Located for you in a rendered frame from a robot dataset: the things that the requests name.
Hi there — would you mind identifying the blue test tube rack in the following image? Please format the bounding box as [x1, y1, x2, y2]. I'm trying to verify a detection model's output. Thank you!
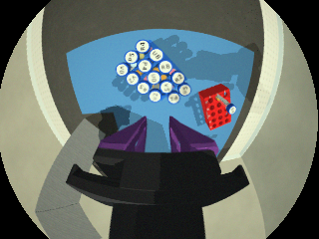
[132, 40, 180, 101]

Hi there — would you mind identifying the red tube rack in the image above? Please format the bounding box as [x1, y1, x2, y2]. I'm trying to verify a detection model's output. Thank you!
[198, 84, 231, 130]

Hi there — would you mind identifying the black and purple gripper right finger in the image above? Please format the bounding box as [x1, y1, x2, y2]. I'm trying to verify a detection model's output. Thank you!
[168, 116, 219, 155]

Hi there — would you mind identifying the blue bench mat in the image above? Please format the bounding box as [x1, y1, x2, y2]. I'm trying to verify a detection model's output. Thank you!
[67, 29, 254, 157]

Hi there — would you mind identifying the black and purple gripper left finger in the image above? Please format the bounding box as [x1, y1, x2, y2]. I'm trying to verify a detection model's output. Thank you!
[97, 117, 148, 152]

